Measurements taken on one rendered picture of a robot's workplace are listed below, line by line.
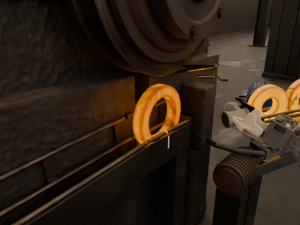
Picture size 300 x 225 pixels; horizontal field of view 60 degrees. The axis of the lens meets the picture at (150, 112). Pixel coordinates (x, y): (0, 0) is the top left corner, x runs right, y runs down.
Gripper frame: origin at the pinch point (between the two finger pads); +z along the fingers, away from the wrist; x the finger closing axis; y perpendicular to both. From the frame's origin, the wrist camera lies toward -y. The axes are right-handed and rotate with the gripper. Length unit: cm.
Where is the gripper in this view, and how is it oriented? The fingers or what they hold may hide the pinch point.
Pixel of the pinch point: (235, 121)
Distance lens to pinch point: 77.0
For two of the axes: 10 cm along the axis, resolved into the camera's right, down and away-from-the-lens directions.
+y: 2.3, -8.3, -5.1
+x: -6.5, 2.6, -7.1
